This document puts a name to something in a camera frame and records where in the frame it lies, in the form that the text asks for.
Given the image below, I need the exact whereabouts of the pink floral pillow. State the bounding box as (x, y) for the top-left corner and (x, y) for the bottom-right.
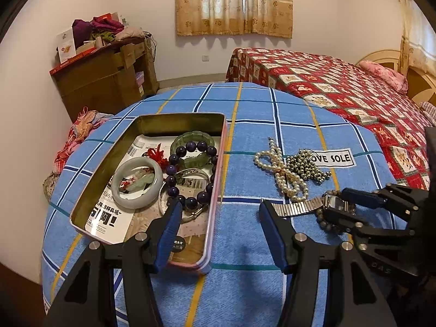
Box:
(358, 60), (409, 95)

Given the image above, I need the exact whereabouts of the brown wooden bead bracelet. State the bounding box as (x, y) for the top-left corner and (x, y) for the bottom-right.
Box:
(315, 190), (357, 235)

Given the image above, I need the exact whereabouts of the blue plaid tablecloth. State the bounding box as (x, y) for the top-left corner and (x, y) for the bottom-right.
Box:
(41, 83), (394, 326)

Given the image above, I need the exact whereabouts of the red tassel pendant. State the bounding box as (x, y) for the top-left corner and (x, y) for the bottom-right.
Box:
(120, 143), (172, 195)

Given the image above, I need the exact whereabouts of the white pearl necklace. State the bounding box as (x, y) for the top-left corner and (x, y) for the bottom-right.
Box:
(253, 137), (310, 203)

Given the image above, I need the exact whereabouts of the white cardboard box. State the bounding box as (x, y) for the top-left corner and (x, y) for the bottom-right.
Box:
(56, 27), (76, 63)

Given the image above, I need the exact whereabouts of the dark green jade bangle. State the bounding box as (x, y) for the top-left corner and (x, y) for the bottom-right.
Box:
(179, 152), (210, 169)

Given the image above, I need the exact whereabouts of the beige window curtain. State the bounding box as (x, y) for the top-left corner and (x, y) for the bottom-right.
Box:
(175, 0), (293, 38)

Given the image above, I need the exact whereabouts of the brown wooden desk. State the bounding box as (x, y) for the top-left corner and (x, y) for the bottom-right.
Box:
(50, 38), (159, 121)

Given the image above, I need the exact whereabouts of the dark purple bead bracelet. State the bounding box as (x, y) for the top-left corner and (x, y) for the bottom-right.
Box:
(165, 140), (220, 211)

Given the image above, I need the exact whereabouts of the printed paper in tin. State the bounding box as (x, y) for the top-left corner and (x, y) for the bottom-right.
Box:
(84, 131), (218, 270)

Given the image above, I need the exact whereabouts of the striped pillow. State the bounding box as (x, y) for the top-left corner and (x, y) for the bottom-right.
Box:
(420, 101), (436, 126)

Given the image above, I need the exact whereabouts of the red patterned bed quilt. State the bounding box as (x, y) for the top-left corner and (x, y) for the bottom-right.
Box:
(226, 47), (432, 189)

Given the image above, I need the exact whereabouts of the cream wooden headboard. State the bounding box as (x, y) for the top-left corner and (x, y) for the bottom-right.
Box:
(355, 49), (436, 108)

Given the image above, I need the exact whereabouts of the clothes pile on desk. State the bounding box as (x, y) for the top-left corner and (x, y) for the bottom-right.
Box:
(72, 17), (147, 48)

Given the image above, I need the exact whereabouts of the pink metal tin box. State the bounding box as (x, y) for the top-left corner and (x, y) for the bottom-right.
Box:
(69, 113), (227, 275)

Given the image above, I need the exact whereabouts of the clothes pile on floor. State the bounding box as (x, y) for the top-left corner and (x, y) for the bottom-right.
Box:
(43, 107), (112, 202)

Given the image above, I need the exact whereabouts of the white fabric label tag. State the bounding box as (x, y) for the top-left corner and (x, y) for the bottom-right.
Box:
(311, 149), (356, 168)

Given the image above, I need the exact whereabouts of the pale green jade bangle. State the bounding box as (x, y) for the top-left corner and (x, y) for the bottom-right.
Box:
(111, 156), (163, 210)

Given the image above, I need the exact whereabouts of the silver metal wristwatch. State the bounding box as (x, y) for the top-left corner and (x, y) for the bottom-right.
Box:
(271, 190), (356, 218)

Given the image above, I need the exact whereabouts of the green ribbed jade bracelet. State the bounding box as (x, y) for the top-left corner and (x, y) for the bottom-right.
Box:
(170, 130), (216, 169)

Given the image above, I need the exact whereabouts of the grey-green pearl necklace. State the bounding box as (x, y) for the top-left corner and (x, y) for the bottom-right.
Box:
(286, 148), (333, 185)

